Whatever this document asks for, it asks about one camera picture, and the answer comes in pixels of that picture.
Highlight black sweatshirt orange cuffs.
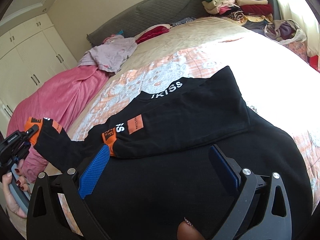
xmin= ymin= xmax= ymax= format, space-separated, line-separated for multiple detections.
xmin=31 ymin=67 xmax=313 ymax=239

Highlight white bag of clothes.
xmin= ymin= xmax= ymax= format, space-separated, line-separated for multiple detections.
xmin=264 ymin=20 xmax=307 ymax=45

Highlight pile of folded clothes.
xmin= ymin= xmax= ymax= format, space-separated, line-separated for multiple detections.
xmin=202 ymin=0 xmax=281 ymax=29

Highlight right hand thumb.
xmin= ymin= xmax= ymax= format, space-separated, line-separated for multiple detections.
xmin=177 ymin=218 xmax=204 ymax=240

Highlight pink fleece blanket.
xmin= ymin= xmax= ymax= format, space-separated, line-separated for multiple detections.
xmin=6 ymin=64 xmax=111 ymax=183

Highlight cream wardrobe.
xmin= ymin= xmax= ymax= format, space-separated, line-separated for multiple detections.
xmin=1 ymin=14 xmax=76 ymax=135

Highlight lilac pajama garment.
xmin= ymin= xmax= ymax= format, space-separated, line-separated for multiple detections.
xmin=78 ymin=35 xmax=138 ymax=74

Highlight red box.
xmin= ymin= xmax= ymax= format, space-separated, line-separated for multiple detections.
xmin=308 ymin=55 xmax=320 ymax=72

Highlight red pillow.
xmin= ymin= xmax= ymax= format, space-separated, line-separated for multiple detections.
xmin=135 ymin=24 xmax=171 ymax=44

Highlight beige bed sheet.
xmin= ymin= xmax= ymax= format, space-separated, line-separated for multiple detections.
xmin=119 ymin=17 xmax=250 ymax=74

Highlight white curtain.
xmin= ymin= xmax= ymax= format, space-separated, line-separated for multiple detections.
xmin=278 ymin=0 xmax=319 ymax=57

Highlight dark grey headboard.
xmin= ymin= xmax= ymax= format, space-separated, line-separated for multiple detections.
xmin=87 ymin=0 xmax=209 ymax=47

